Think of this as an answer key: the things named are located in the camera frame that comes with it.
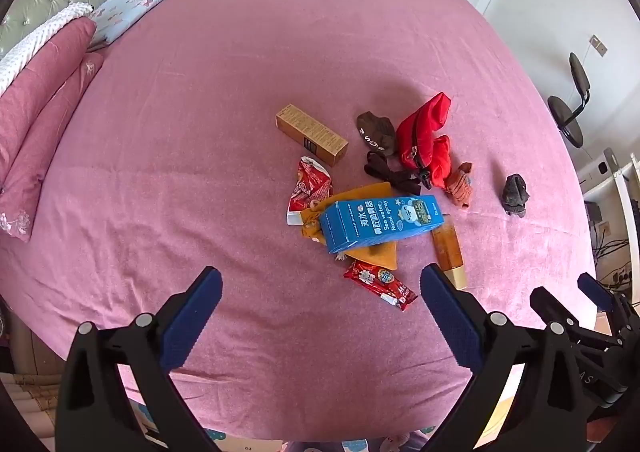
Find pink folded quilt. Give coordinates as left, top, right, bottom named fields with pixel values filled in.
left=0, top=18, right=98, bottom=188

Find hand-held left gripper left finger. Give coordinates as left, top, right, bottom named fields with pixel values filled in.
left=56, top=266, right=223, bottom=452

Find black computer case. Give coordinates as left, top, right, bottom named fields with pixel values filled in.
left=584, top=201, right=610, bottom=234

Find white desk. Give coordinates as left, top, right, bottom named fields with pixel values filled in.
left=575, top=147, right=640, bottom=233

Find black cables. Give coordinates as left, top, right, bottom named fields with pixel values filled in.
left=594, top=236, right=640, bottom=285

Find red fabric pouch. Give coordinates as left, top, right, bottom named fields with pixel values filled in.
left=396, top=91, right=453, bottom=190

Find light blue patterned pillow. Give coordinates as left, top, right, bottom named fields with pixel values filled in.
left=90, top=0, right=171, bottom=47

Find pink embroidered pillow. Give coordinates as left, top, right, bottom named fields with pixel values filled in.
left=0, top=52, right=106, bottom=244

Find black strap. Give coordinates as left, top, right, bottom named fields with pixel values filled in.
left=363, top=151, right=423, bottom=195

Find brown patterned sock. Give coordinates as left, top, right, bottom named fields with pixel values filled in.
left=356, top=111, right=397, bottom=156

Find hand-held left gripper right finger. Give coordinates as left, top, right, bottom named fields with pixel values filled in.
left=419, top=263, right=588, bottom=452

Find amber glass bottle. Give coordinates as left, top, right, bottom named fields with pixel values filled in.
left=431, top=213, right=469, bottom=290

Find dark grey knitted sock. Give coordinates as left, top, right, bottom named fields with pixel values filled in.
left=502, top=174, right=531, bottom=219

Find red white snack wrapper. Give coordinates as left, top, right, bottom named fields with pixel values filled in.
left=286, top=156, right=333, bottom=226

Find mustard yellow cloth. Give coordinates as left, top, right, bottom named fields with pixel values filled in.
left=300, top=182, right=399, bottom=273

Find pink bed sheet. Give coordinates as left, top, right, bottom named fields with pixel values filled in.
left=0, top=0, right=601, bottom=438

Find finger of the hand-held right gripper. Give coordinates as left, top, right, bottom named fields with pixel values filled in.
left=577, top=273, right=633, bottom=318
left=530, top=286, right=581, bottom=330

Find orange knitted sock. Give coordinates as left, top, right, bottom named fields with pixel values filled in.
left=445, top=162, right=474, bottom=209

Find white textured blanket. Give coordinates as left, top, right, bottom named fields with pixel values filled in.
left=0, top=2, right=96, bottom=98

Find brown cardboard box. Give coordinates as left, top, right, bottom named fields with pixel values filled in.
left=275, top=104, right=349, bottom=168

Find red snack packet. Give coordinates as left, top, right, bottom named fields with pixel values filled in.
left=343, top=259, right=418, bottom=312

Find blue cardboard box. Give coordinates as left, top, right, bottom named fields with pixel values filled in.
left=318, top=195, right=446, bottom=254

